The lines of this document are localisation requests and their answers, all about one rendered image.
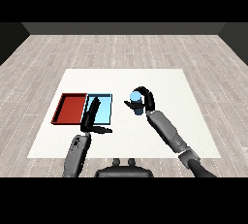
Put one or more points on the light blue shallow open box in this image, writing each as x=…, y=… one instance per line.
x=104, y=110

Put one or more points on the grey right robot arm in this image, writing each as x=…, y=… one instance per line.
x=176, y=140

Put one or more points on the blue can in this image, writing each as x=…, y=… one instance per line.
x=137, y=104

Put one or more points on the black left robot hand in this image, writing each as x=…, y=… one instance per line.
x=88, y=118

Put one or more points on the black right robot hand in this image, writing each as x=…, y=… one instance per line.
x=148, y=102

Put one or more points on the red shallow open box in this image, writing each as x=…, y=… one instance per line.
x=69, y=109

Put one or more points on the dark grey robot body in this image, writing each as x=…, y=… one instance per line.
x=123, y=170

